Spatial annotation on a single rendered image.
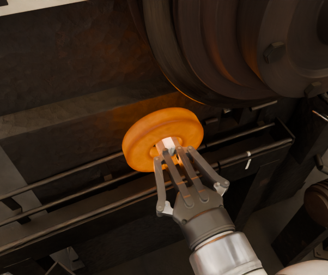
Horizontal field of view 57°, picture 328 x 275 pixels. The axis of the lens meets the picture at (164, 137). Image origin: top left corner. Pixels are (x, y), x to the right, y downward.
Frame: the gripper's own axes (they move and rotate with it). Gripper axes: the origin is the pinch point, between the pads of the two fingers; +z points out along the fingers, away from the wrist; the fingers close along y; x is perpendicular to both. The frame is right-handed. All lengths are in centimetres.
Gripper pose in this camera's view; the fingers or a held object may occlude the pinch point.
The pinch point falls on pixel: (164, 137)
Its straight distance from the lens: 55.2
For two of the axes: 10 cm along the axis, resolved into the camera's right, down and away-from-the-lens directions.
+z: -3.7, -7.6, 5.4
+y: 9.3, -2.9, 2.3
